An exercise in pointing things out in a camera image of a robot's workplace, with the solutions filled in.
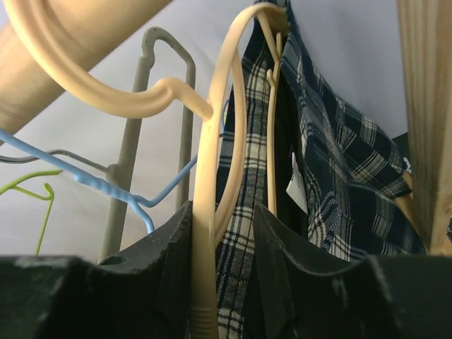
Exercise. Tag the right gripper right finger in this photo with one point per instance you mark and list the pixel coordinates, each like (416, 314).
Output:
(308, 293)

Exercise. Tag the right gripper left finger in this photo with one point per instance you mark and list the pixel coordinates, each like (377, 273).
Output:
(143, 291)

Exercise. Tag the navy plaid garment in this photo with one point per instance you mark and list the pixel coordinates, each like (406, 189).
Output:
(352, 172)

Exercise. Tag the wooden hanger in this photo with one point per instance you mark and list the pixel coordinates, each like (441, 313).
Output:
(204, 301)

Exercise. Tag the lime green hanger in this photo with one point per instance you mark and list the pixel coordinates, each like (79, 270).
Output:
(49, 197)

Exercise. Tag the wooden clothes rack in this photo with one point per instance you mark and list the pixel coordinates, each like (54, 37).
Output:
(425, 33)

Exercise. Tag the blue wire hanger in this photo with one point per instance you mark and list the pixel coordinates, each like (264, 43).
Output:
(138, 203)

